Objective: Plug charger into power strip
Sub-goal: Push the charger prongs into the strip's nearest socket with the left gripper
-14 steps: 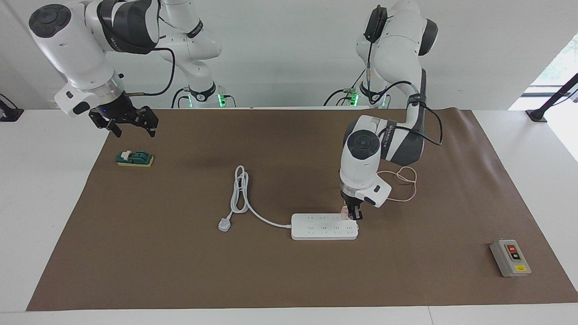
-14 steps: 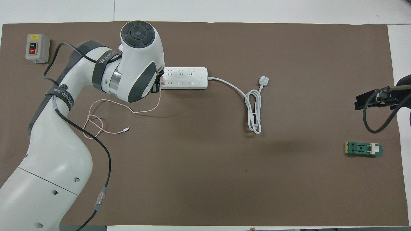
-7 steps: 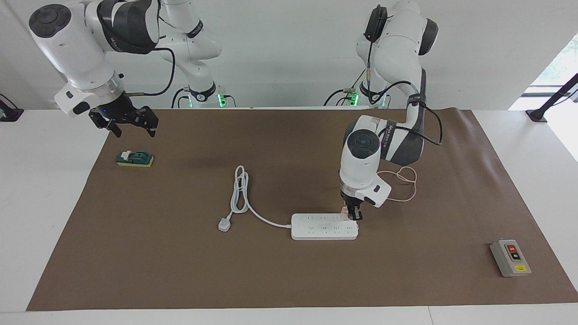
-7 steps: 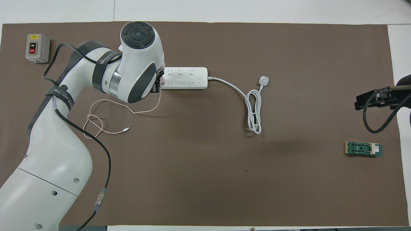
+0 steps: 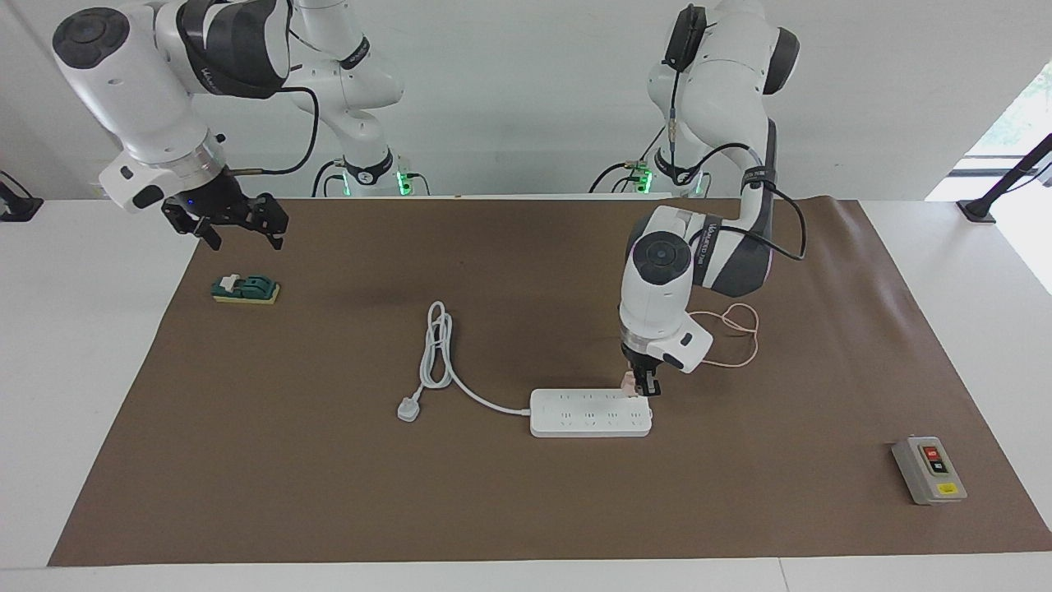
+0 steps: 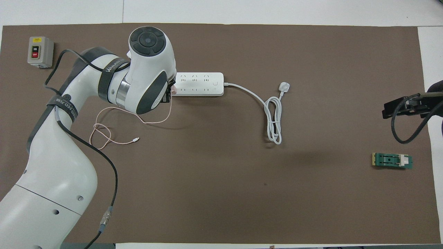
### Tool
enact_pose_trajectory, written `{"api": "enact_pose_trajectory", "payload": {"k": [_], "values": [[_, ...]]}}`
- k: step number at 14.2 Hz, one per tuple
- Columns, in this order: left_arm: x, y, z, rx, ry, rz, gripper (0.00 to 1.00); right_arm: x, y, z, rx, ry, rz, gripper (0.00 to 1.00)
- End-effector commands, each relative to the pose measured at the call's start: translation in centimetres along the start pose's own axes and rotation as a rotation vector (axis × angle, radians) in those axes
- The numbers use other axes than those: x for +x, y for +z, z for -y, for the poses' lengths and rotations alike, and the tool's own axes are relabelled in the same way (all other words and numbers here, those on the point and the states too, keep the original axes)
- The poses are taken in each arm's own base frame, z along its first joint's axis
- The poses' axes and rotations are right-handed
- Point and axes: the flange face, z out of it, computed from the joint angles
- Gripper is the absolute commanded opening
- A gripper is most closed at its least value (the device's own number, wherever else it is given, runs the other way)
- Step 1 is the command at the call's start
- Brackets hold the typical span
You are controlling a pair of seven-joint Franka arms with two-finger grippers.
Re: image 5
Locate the white power strip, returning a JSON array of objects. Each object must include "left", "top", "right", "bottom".
[{"left": 528, "top": 387, "right": 654, "bottom": 439}]

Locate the grey on-off switch box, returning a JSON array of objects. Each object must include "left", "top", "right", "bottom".
[{"left": 891, "top": 435, "right": 969, "bottom": 506}]

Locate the brown table mat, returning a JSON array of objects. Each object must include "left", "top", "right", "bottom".
[{"left": 47, "top": 197, "right": 1052, "bottom": 568}]

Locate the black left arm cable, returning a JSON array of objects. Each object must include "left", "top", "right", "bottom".
[{"left": 661, "top": 4, "right": 809, "bottom": 263}]

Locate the black angled stand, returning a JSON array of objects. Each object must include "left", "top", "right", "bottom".
[{"left": 955, "top": 132, "right": 1052, "bottom": 225}]

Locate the black base cable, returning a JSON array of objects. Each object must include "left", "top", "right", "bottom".
[
  {"left": 588, "top": 127, "right": 671, "bottom": 196},
  {"left": 311, "top": 158, "right": 346, "bottom": 199}
]

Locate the green knife switch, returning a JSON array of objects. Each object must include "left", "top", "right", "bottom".
[{"left": 210, "top": 273, "right": 282, "bottom": 307}]

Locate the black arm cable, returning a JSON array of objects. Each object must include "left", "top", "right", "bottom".
[
  {"left": 225, "top": 86, "right": 321, "bottom": 177},
  {"left": 661, "top": 4, "right": 809, "bottom": 263}
]

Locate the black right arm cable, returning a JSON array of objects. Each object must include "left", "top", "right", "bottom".
[{"left": 225, "top": 86, "right": 321, "bottom": 177}]

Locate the pink charging cable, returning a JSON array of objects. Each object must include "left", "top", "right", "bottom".
[{"left": 688, "top": 302, "right": 760, "bottom": 369}]

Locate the white power cord with plug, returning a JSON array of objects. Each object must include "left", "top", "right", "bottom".
[{"left": 396, "top": 300, "right": 533, "bottom": 424}]

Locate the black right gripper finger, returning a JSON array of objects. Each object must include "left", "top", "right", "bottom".
[
  {"left": 245, "top": 192, "right": 291, "bottom": 251},
  {"left": 161, "top": 202, "right": 224, "bottom": 251}
]

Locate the black desk clamp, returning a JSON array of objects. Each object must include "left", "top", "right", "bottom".
[{"left": 0, "top": 170, "right": 44, "bottom": 224}]

